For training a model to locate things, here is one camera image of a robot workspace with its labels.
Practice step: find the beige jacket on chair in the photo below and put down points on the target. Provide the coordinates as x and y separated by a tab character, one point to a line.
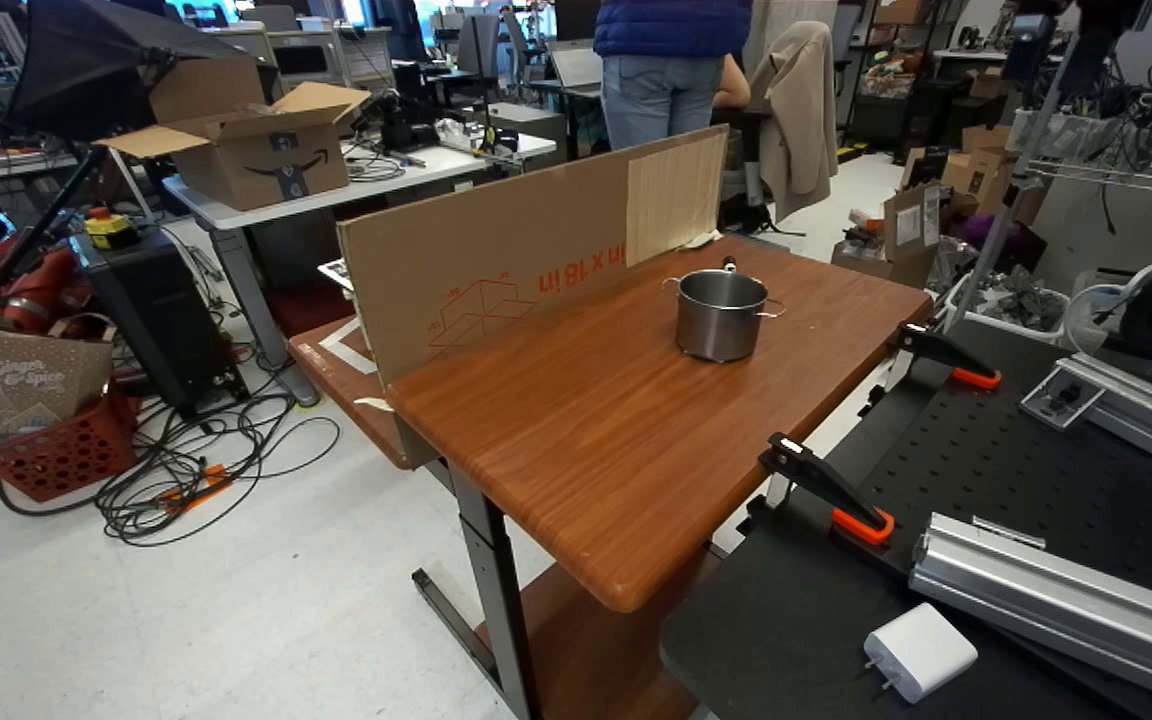
798	113

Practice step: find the steel metal cup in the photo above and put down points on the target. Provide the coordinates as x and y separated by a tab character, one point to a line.
722	328

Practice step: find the red metal machine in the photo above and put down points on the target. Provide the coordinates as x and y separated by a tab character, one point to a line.
28	284

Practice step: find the light corrugated cardboard panel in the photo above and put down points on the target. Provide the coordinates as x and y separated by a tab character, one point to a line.
676	193

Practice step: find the long brown cardboard panel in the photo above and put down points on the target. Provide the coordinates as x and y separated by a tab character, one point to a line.
471	265

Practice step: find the plain aluminium extrusion rail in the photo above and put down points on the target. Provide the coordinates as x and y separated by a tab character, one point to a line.
1070	606

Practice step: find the stacked brown cardboard boxes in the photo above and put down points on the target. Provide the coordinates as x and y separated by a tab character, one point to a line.
929	202

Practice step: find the yellow red emergency stop button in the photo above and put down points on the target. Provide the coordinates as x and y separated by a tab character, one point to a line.
106	229

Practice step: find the brown paper bag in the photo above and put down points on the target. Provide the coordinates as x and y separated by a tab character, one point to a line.
17	383

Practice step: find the black cabinet box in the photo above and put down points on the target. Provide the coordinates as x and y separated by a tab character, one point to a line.
161	320

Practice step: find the low wooden side shelf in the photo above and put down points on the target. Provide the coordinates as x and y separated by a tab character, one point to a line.
358	401

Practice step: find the open Amazon cardboard box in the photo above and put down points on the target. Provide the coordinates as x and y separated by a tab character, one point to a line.
262	155

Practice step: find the red plastic basket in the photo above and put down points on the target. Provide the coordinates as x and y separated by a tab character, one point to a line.
62	453

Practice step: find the black perforated breadboard plate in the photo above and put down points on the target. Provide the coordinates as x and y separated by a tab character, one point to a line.
1002	465

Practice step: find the white power adapter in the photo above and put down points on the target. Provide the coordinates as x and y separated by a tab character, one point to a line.
921	649

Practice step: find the person in blue sweater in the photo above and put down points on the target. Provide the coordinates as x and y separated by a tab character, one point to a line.
662	62

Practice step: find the black umbrella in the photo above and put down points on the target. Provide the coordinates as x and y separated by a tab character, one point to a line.
96	62

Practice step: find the open grey laptop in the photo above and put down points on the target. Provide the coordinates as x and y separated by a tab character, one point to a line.
578	65

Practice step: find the aluminium extrusion rail with bracket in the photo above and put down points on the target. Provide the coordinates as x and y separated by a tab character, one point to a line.
1137	413

